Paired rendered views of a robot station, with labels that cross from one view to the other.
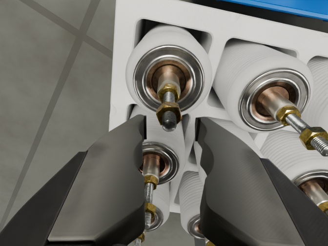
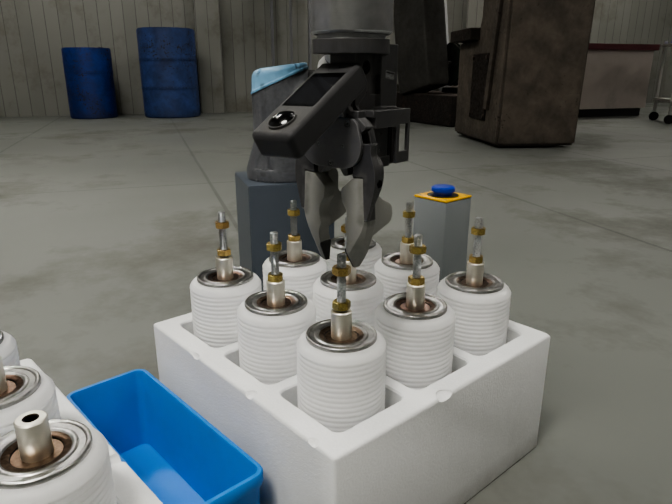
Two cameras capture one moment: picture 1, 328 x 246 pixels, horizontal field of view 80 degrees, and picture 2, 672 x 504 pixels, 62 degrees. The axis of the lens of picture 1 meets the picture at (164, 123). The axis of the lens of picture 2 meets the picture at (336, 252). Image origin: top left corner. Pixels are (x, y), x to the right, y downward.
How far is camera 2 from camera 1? 0.49 m
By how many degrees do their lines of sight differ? 51
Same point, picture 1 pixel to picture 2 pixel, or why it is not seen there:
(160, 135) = (385, 320)
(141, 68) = (354, 346)
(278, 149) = not seen: hidden behind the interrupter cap
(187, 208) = not seen: hidden behind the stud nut
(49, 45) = not seen: outside the picture
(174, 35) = (310, 354)
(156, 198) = (441, 291)
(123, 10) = (345, 443)
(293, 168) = (296, 273)
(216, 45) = (282, 385)
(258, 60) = (264, 326)
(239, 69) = (281, 334)
